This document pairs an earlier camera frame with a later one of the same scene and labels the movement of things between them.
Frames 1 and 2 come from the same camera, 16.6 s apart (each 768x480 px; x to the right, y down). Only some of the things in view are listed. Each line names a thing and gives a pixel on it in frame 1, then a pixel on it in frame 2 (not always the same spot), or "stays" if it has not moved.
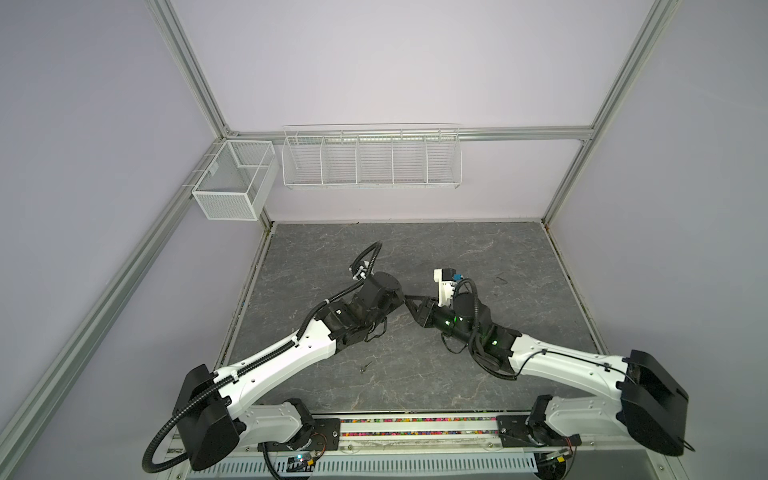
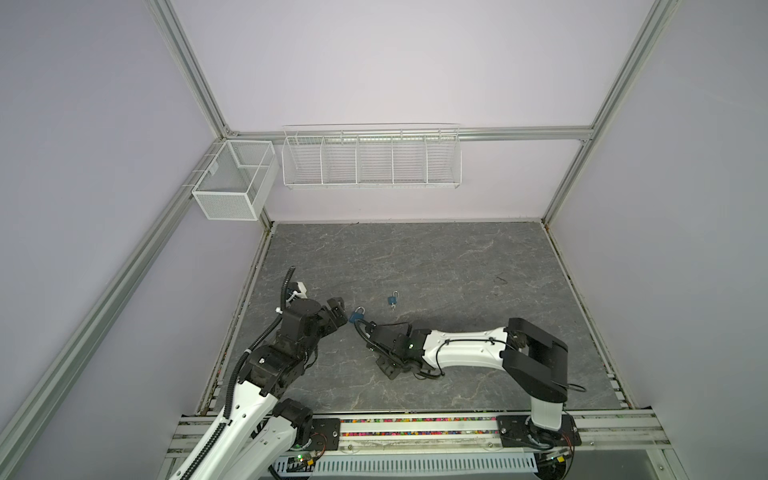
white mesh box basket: [238, 181] stays
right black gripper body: [440, 319] to [389, 369]
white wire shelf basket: [422, 155] stays
